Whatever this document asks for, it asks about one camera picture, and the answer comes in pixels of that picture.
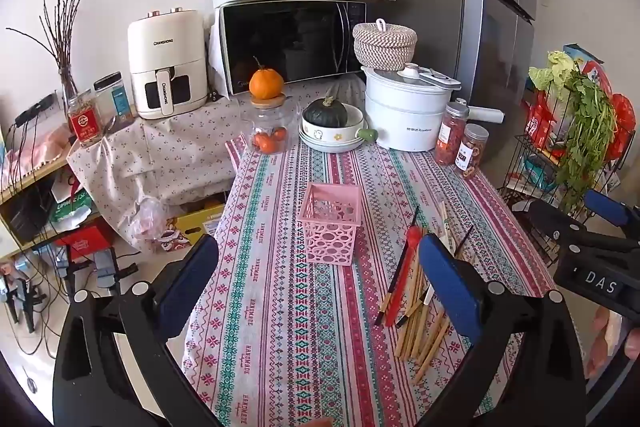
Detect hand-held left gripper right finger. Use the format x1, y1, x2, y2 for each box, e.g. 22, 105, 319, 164
415, 233, 587, 427

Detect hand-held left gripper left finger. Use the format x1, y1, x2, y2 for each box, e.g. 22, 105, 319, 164
52, 234, 221, 427

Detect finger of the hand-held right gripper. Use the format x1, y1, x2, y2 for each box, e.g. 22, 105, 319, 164
585, 188, 632, 229
527, 199, 592, 259

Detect black chopstick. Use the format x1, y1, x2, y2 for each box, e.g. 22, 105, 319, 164
375, 206, 421, 327
451, 226, 475, 257

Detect red plastic spoon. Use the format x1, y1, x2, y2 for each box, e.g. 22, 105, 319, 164
387, 227, 426, 329

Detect pile of wooden chopsticks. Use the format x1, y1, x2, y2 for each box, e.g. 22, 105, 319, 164
394, 252, 455, 386

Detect pink plastic utensil basket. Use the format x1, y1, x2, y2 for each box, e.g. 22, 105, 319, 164
296, 182, 364, 267

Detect person's right hand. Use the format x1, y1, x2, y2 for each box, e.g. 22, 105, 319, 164
587, 309, 640, 380

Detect yellow cardboard box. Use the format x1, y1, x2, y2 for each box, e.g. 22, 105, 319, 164
169, 204, 227, 244

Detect teal snack packet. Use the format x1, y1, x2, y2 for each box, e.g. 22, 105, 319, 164
521, 154, 559, 188

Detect clear plastic bag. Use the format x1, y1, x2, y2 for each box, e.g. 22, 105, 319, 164
121, 196, 167, 254

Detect leafy green herbs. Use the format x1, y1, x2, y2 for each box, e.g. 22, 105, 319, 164
552, 67, 619, 214

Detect grey black device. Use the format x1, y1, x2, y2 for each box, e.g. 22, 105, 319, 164
54, 251, 85, 289
92, 249, 122, 296

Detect round red packet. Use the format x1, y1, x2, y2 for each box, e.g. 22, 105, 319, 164
610, 93, 637, 158

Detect red snack packet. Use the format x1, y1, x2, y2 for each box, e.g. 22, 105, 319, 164
525, 89, 559, 148

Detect red box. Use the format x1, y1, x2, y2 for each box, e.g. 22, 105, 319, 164
54, 226, 114, 259

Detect jar of dried fruit slices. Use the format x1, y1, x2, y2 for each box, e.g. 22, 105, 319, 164
454, 123, 490, 180

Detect patterned woven tablecloth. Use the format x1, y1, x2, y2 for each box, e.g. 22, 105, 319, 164
181, 134, 557, 427

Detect floral cabinet cloth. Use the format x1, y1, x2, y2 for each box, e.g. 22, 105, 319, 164
66, 79, 369, 220

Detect green white packet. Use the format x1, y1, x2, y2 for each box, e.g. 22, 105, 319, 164
49, 187, 97, 226

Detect jar of red dried food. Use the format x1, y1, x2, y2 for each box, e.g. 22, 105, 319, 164
433, 99, 471, 167

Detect colourful snack box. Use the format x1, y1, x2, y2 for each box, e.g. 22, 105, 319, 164
563, 44, 612, 82

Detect napa cabbage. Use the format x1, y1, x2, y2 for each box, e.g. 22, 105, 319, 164
528, 50, 582, 90

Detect white electric cooking pot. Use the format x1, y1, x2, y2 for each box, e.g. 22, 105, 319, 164
361, 62, 506, 152

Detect glass jar with wooden lid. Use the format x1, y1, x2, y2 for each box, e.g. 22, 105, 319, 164
240, 92, 301, 154

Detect wooden shelf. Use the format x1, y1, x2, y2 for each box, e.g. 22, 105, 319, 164
0, 149, 103, 260

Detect red label spice jar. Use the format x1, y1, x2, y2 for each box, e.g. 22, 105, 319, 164
66, 89, 104, 148

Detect white printed ceramic bowl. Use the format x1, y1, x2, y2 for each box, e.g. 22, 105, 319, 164
298, 104, 369, 153

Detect blue label black lid jar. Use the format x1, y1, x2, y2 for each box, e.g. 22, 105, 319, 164
93, 71, 136, 134

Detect pink cloth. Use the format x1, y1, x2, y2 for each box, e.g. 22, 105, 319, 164
0, 126, 72, 178

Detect dark green squash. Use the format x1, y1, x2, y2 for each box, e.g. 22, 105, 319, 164
303, 95, 349, 129

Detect large orange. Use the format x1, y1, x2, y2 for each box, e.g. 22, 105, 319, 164
248, 56, 285, 100

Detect cream air fryer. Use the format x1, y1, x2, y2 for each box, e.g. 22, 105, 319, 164
126, 8, 210, 120

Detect glass vase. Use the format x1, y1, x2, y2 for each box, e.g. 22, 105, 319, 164
59, 66, 82, 108

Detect black power strip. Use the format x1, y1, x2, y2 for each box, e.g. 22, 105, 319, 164
14, 94, 57, 128

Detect woven lidded basket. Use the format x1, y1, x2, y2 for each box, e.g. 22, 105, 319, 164
352, 19, 419, 72

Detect black microwave oven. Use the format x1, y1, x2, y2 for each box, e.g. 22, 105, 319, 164
212, 0, 369, 98

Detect dry twigs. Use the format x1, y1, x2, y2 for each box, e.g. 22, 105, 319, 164
6, 0, 92, 75

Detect black wire rack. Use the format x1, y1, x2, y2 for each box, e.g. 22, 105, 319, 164
496, 72, 637, 269

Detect tangle of black cables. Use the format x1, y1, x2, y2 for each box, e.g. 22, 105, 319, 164
0, 104, 63, 360

